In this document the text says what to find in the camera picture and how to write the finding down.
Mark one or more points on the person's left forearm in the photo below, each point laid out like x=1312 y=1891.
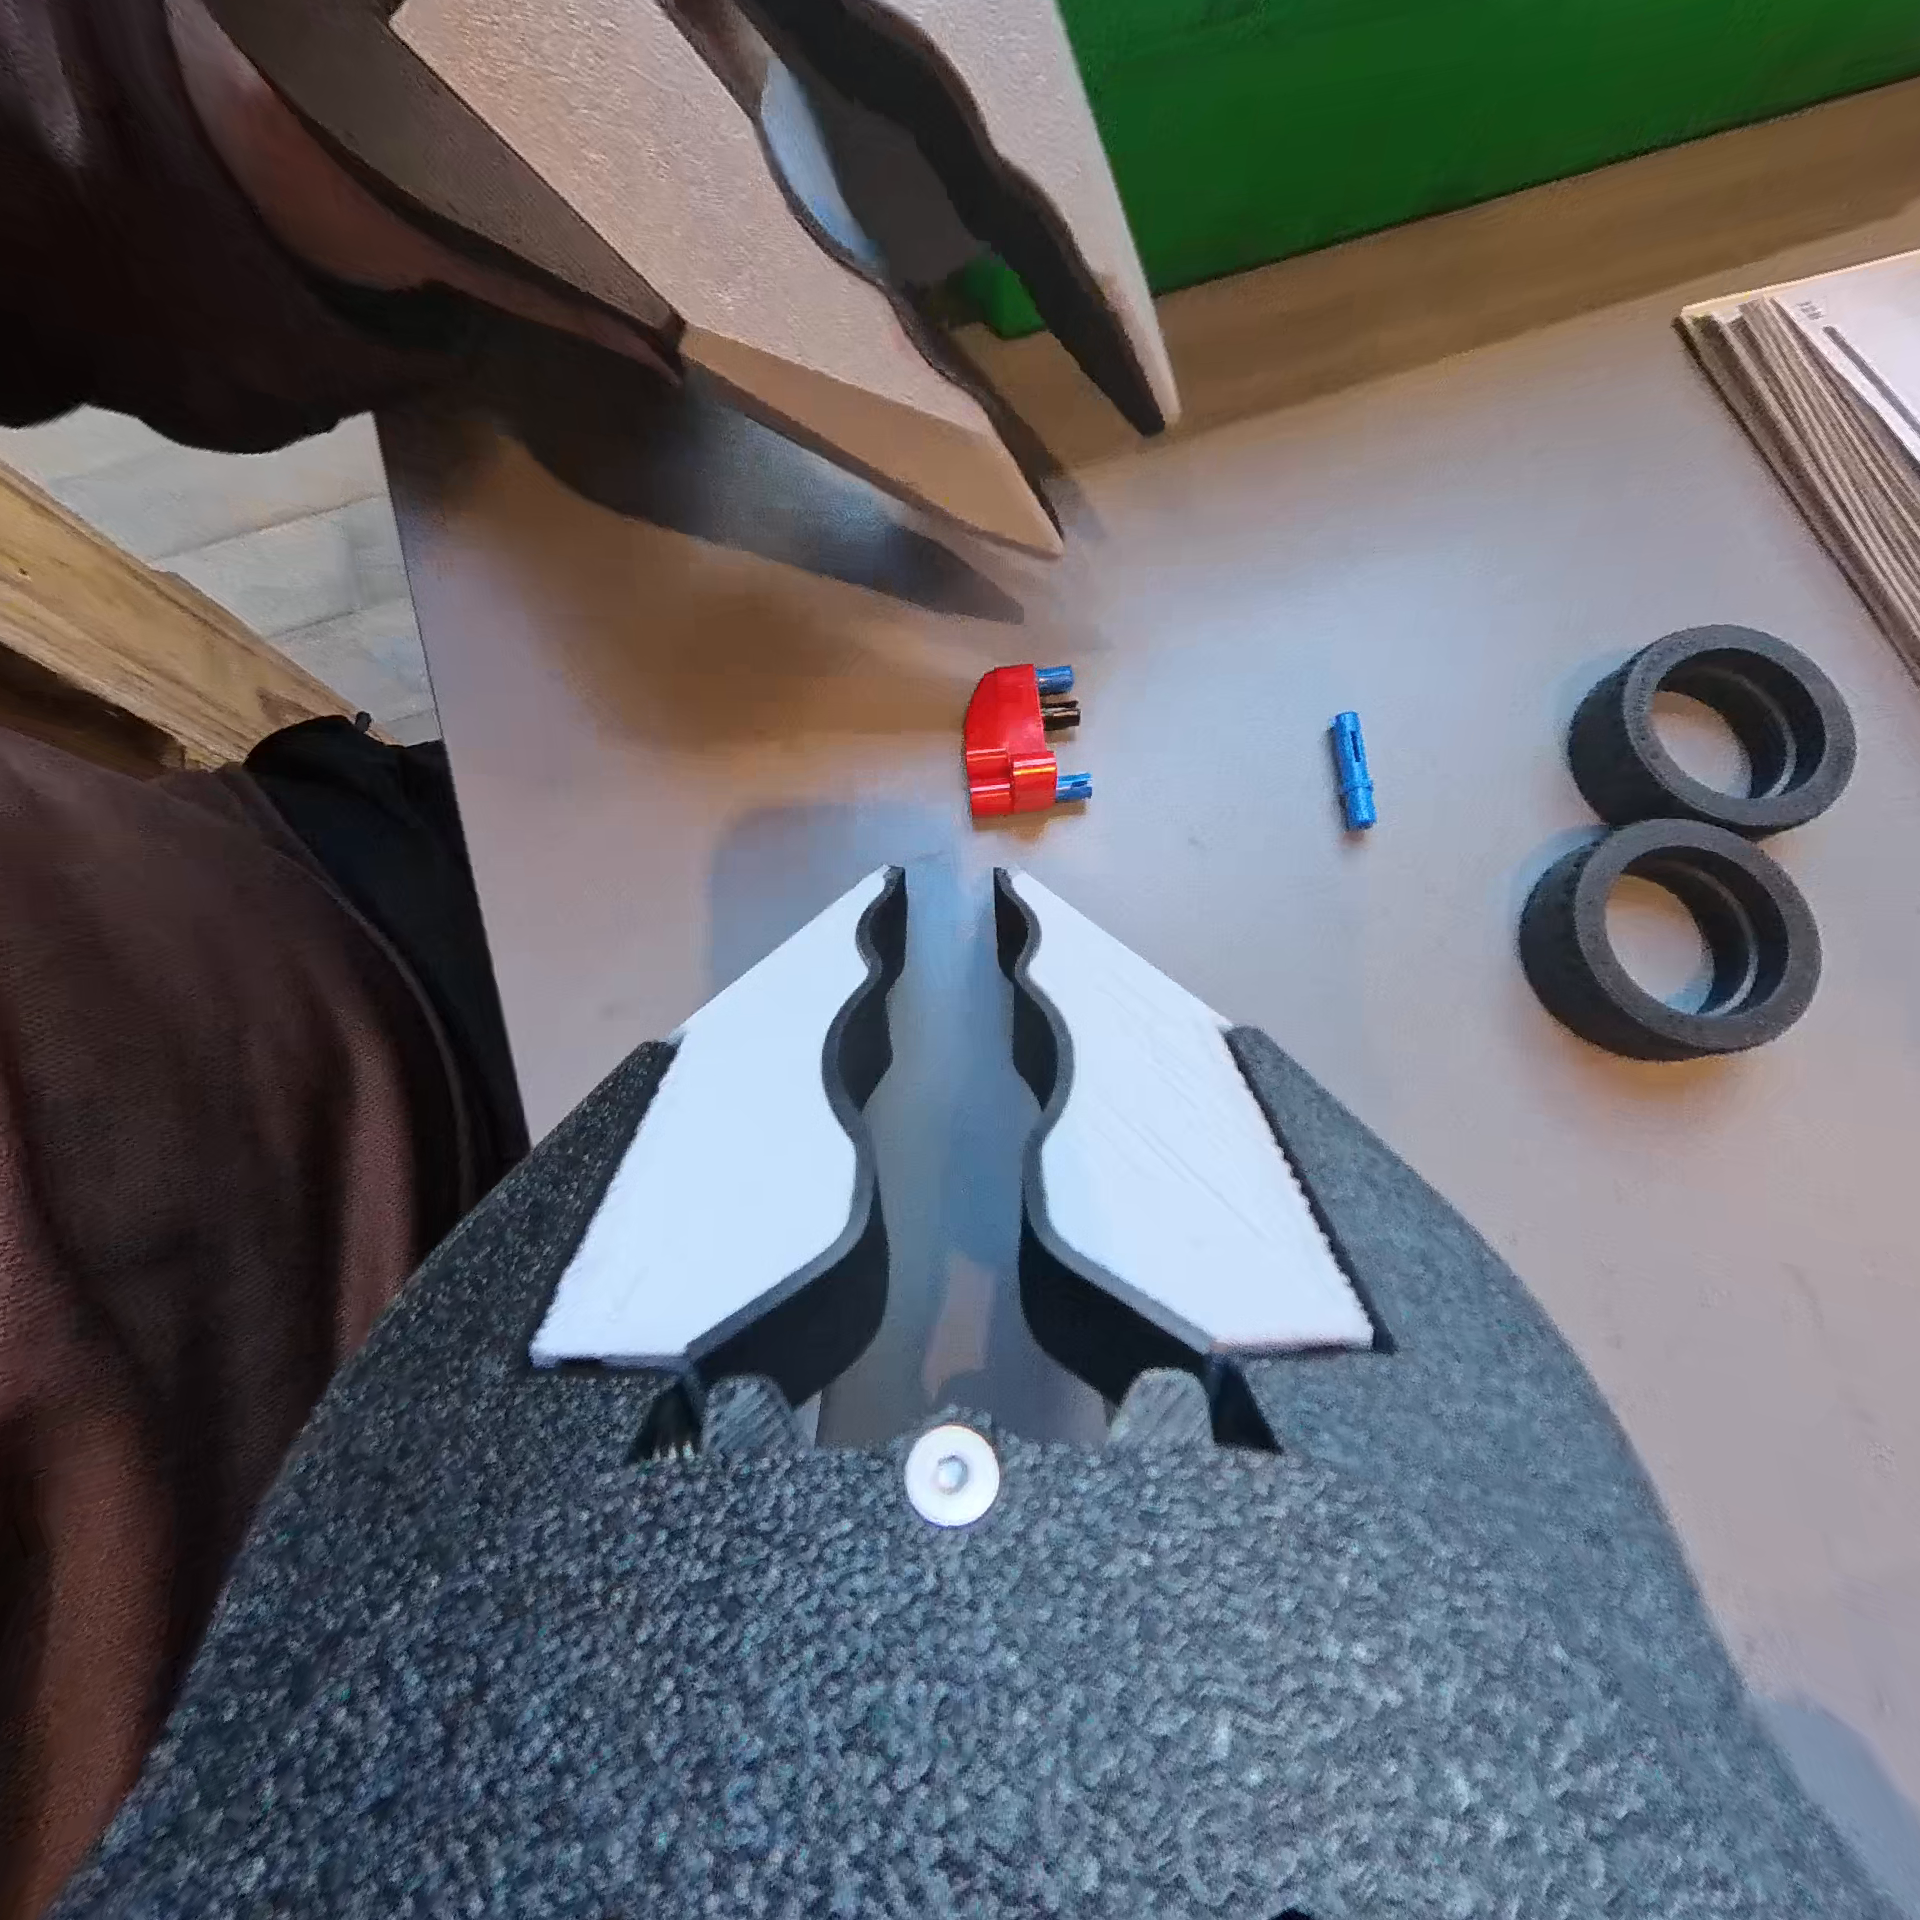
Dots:
x=118 y=225

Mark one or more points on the green plastic bin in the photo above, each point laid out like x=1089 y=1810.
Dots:
x=1425 y=119

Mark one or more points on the open instruction booklet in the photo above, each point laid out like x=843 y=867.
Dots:
x=1828 y=420

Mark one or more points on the wooden plank furniture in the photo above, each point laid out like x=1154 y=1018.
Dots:
x=118 y=630

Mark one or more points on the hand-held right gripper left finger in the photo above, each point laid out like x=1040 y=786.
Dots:
x=721 y=1184

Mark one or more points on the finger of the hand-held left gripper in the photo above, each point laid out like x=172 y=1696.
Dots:
x=674 y=195
x=1049 y=150

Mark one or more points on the black rubber tyre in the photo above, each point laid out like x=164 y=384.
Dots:
x=1560 y=960
x=1612 y=750

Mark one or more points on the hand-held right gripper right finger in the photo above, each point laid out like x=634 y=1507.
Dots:
x=1185 y=1200

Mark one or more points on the grey desk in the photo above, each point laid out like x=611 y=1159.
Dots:
x=1348 y=569

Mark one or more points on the blue connector pin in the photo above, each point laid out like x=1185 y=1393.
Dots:
x=1353 y=774

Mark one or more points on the red beam assembly blue pins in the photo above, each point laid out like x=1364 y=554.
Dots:
x=1026 y=796

